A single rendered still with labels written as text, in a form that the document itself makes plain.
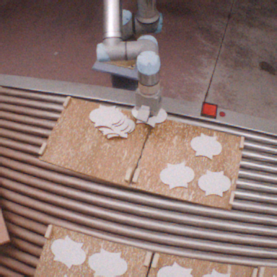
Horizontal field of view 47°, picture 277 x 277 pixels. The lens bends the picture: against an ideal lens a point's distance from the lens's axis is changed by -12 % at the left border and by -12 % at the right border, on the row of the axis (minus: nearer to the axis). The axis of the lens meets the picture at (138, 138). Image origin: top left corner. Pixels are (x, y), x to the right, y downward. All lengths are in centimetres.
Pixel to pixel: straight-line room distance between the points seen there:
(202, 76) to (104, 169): 180
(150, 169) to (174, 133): 20
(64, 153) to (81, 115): 21
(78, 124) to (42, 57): 192
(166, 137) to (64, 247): 64
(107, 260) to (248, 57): 257
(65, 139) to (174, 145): 46
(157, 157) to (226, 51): 209
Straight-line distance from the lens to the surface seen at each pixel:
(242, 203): 141
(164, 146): 147
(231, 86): 302
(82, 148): 149
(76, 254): 129
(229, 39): 353
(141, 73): 118
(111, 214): 136
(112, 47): 125
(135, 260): 127
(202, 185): 138
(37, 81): 184
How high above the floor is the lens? 218
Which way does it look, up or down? 56 degrees down
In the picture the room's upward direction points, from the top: 3 degrees counter-clockwise
